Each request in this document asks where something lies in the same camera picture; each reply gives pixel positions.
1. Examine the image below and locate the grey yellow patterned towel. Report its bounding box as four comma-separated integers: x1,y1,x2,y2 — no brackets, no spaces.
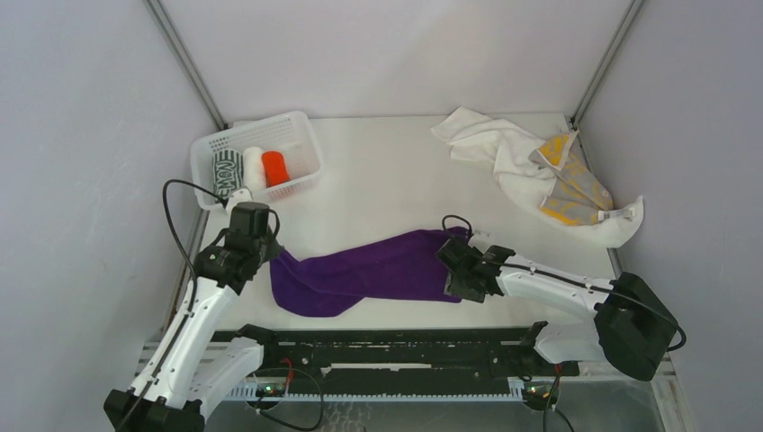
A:
529,131,614,226

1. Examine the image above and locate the orange towel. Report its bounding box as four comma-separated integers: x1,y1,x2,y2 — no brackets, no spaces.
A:
261,151,291,187

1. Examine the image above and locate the small white towel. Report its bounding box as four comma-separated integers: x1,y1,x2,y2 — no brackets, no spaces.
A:
431,107,504,165

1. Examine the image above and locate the aluminium corner post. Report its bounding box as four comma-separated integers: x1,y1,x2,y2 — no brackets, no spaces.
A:
570,0,647,130
143,0,228,131

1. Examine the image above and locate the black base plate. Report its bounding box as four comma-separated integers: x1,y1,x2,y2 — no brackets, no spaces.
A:
213,324,579,390

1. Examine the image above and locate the large white towel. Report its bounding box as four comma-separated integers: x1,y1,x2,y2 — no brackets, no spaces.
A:
493,130,644,248

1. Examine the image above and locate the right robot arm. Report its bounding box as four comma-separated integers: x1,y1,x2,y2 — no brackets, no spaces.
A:
436,238,687,382

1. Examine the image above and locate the white slotted cable duct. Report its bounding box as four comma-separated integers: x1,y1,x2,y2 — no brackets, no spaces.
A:
220,379,551,403

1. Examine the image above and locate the purple towel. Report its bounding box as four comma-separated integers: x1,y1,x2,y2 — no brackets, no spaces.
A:
269,227,471,318

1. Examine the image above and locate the white plastic basket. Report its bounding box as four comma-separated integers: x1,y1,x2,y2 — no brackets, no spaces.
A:
190,111,324,203

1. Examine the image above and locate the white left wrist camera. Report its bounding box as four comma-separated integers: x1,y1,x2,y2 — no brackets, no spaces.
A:
225,187,252,216

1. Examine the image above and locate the aluminium corner post left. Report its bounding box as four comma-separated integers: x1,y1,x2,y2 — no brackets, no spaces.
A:
143,0,228,131

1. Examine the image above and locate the rolled white towel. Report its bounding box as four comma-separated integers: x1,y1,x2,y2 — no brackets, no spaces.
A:
242,147,267,194

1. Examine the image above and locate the aluminium corner post right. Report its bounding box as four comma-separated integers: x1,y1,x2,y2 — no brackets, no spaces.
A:
570,0,647,130

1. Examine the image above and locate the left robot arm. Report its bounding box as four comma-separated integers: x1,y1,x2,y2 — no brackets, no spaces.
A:
103,202,282,431

